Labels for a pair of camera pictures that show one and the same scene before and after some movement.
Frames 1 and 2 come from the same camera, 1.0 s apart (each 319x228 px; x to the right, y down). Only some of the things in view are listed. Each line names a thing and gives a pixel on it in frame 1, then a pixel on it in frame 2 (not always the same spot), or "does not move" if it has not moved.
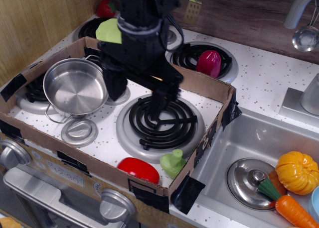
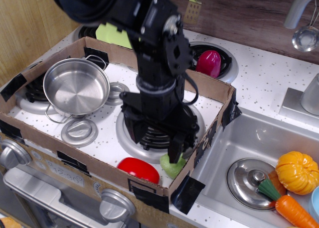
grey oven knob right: [115, 207] does not move
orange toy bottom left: [7, 222] does not move
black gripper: [142, 57] -> [167, 112]
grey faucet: [298, 105] does not move
